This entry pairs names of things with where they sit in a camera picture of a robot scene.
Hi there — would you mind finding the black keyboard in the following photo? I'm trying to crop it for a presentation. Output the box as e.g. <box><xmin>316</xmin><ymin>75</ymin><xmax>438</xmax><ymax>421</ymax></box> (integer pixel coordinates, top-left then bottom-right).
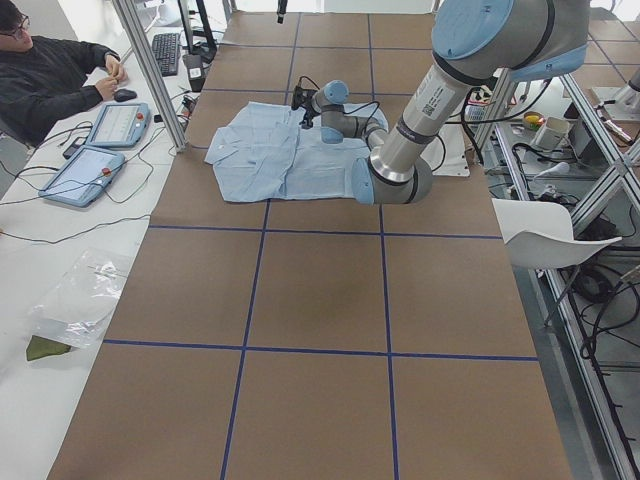
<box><xmin>151</xmin><ymin>32</ymin><xmax>181</xmax><ymax>77</ymax></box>

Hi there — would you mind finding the black phone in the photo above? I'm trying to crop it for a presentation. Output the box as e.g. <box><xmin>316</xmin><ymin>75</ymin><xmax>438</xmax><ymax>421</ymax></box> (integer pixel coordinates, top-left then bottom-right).
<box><xmin>62</xmin><ymin>138</ymin><xmax>84</xmax><ymax>159</ymax></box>

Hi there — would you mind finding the olive green cloth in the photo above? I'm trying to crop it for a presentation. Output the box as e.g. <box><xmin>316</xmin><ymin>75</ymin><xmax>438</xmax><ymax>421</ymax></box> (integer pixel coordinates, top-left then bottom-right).
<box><xmin>25</xmin><ymin>335</ymin><xmax>72</xmax><ymax>362</ymax></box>

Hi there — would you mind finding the upper blue teach pendant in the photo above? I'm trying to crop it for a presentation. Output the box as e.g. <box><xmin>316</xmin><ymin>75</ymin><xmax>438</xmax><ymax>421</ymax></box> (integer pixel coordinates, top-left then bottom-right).
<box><xmin>85</xmin><ymin>102</ymin><xmax>150</xmax><ymax>149</ymax></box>

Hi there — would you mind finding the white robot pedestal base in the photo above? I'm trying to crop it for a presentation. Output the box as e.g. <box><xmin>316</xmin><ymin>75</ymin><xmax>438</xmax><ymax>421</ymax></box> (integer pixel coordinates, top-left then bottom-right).
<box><xmin>423</xmin><ymin>124</ymin><xmax>470</xmax><ymax>178</ymax></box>

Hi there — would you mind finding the black computer mouse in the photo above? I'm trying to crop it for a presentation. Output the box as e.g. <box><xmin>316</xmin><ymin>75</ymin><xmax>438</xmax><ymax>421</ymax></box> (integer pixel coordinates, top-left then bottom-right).
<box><xmin>113</xmin><ymin>89</ymin><xmax>137</xmax><ymax>103</ymax></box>

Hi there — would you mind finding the person in black sweater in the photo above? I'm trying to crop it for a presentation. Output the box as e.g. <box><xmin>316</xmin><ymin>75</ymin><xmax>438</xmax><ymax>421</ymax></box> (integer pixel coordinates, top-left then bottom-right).
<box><xmin>1</xmin><ymin>1</ymin><xmax>127</xmax><ymax>147</ymax></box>

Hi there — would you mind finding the light blue button shirt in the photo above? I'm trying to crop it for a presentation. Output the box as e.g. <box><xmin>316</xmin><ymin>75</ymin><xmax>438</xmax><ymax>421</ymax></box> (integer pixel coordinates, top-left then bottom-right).
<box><xmin>205</xmin><ymin>102</ymin><xmax>369</xmax><ymax>203</ymax></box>

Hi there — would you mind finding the white plastic chair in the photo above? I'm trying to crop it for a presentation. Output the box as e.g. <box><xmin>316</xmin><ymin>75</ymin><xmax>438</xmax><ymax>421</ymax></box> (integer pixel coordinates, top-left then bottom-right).
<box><xmin>491</xmin><ymin>197</ymin><xmax>624</xmax><ymax>327</ymax></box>

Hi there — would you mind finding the lower blue teach pendant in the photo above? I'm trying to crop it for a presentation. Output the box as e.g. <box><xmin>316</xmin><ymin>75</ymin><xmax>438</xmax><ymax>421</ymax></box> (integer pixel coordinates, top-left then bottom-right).
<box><xmin>38</xmin><ymin>146</ymin><xmax>125</xmax><ymax>208</ymax></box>

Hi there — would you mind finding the clear plastic bag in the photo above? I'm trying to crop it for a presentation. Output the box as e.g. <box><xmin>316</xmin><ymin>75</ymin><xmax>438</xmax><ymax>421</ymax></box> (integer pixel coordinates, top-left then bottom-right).
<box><xmin>28</xmin><ymin>249</ymin><xmax>133</xmax><ymax>348</ymax></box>

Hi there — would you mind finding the aluminium frame post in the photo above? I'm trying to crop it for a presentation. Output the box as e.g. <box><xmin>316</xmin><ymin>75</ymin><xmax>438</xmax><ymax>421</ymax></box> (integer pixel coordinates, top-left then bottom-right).
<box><xmin>113</xmin><ymin>0</ymin><xmax>187</xmax><ymax>153</ymax></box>

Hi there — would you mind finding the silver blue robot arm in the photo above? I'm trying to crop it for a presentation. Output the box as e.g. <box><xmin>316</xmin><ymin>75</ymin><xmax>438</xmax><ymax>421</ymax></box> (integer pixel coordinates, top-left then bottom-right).
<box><xmin>291</xmin><ymin>0</ymin><xmax>590</xmax><ymax>204</ymax></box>

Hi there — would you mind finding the blue teach pendant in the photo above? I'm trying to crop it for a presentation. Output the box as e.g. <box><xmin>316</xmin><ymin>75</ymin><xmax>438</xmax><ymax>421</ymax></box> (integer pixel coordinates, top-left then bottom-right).
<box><xmin>85</xmin><ymin>102</ymin><xmax>150</xmax><ymax>149</ymax></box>
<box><xmin>38</xmin><ymin>146</ymin><xmax>125</xmax><ymax>208</ymax></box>

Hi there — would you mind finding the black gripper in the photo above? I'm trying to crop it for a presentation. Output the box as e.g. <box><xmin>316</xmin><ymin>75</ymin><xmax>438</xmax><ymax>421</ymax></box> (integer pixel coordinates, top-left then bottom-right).
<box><xmin>276</xmin><ymin>0</ymin><xmax>288</xmax><ymax>23</ymax></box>
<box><xmin>291</xmin><ymin>76</ymin><xmax>318</xmax><ymax>130</ymax></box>

